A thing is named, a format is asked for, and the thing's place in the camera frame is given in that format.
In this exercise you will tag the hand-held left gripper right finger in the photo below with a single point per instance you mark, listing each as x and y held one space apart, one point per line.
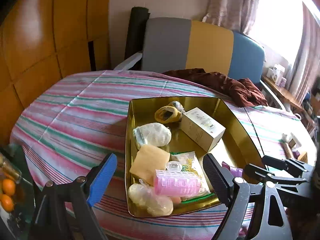
216 177

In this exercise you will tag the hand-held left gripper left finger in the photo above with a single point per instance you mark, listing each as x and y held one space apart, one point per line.
105 177

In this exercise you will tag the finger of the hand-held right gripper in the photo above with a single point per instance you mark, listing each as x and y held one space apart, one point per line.
282 163
260 172

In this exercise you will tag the purple packet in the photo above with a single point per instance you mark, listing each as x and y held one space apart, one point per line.
236 172
297 153

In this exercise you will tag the tan rectangular block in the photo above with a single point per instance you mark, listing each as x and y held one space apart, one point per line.
302 156

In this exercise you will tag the small pale gold box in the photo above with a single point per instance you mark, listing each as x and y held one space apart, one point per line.
296 142

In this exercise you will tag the yellow green snack packet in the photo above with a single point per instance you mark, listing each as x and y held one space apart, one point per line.
187 163

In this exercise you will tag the gold metal tin box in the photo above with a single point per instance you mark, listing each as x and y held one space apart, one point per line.
232 142

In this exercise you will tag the pink snack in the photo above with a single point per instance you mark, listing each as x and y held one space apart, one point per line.
177 185

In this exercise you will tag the yellow sponge cloth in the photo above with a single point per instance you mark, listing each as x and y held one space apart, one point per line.
148 161

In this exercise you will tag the clear plastic bag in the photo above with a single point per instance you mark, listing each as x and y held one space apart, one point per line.
150 201

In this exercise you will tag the white printed box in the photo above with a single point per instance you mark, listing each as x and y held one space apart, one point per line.
202 127

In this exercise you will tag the white sock ball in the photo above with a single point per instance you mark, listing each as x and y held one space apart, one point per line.
153 135

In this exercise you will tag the grey yellow sock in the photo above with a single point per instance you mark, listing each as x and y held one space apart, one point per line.
177 105

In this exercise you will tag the wooden side shelf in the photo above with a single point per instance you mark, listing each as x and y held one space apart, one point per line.
285 95

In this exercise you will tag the striped bedsheet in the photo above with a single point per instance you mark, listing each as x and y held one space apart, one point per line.
75 110

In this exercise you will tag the white carton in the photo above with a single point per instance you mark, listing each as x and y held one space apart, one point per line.
276 73

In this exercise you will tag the dark brown cloth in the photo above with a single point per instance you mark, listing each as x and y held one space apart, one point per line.
230 85

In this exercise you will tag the glass jar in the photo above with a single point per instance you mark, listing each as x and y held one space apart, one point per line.
10 167

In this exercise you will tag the orange fruit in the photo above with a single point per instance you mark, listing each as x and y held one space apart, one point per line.
7 202
8 186

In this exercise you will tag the pink sheer curtain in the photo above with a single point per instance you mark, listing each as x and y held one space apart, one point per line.
306 62

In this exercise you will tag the grey yellow blue chair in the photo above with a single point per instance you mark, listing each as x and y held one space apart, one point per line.
212 47

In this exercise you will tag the bright window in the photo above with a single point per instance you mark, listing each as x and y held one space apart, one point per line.
277 22

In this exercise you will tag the black rolled mat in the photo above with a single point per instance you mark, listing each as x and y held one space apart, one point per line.
135 32

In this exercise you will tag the wooden wardrobe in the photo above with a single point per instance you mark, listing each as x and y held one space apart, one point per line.
37 42

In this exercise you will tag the beige patterned curtain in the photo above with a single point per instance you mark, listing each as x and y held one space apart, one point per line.
230 2

